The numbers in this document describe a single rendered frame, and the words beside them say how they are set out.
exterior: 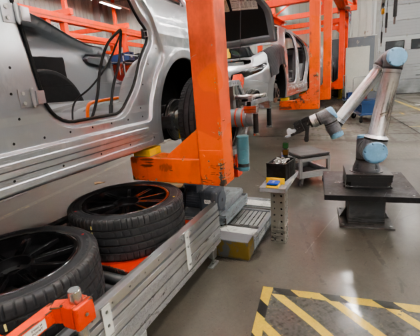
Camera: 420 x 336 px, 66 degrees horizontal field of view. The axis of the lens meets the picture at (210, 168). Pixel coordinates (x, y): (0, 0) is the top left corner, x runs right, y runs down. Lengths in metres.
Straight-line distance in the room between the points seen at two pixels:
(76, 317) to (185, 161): 1.16
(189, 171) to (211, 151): 0.21
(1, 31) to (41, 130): 0.41
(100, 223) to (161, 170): 0.59
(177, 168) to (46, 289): 1.08
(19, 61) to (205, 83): 0.89
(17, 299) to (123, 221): 0.62
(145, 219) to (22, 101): 0.76
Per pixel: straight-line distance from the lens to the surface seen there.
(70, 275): 1.32
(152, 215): 1.71
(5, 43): 1.58
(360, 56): 13.84
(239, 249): 2.16
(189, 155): 2.00
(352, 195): 2.45
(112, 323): 1.38
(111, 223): 1.70
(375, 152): 2.41
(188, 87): 2.37
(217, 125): 1.86
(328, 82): 7.85
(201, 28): 1.88
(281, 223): 2.31
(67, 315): 1.16
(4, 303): 1.29
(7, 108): 1.53
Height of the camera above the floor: 1.13
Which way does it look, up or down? 15 degrees down
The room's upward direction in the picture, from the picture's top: 5 degrees counter-clockwise
